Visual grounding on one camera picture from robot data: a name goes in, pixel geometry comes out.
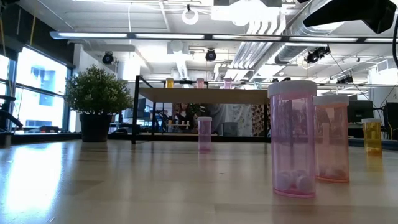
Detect white ring lamp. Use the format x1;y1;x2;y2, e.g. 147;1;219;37
181;7;200;26

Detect silver ventilation duct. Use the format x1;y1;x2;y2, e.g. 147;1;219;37
273;0;346;65

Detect black office chair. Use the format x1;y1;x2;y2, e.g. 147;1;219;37
0;95;24;149

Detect long LED light bar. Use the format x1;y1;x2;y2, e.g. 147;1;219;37
49;30;398;44

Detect white ceiling pipes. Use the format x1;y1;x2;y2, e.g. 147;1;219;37
231;12;289;71

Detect black aluminium rig frame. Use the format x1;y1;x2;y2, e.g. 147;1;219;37
0;132;398;152

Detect wooden shelf black metal frame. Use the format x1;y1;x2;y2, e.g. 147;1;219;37
131;75;271;146

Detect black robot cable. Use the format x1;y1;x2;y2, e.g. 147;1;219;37
392;23;398;70

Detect black computer monitor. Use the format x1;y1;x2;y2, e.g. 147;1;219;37
384;101;398;141
347;100;375;124

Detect person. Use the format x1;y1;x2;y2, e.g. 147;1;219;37
174;103;198;131

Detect green potted plant black pot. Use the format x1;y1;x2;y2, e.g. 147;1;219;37
64;64;134;143

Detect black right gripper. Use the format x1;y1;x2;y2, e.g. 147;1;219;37
303;0;397;34

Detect grey bin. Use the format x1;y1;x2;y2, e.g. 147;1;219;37
222;121;239;137

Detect floral hanging cloth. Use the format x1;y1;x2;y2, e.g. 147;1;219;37
206;104;269;137

